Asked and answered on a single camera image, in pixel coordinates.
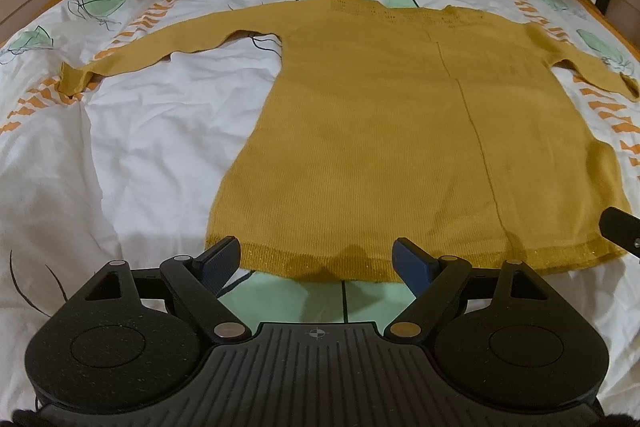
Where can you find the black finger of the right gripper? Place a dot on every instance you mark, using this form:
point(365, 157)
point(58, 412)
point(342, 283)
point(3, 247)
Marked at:
point(622, 229)

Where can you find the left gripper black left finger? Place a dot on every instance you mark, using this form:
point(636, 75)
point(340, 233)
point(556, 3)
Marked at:
point(194, 285)

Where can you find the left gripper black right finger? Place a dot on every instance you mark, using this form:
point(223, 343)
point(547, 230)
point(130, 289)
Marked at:
point(437, 286)

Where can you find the mustard yellow knit sweater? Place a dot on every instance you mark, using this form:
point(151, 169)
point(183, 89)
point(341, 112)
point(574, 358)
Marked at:
point(445, 126)

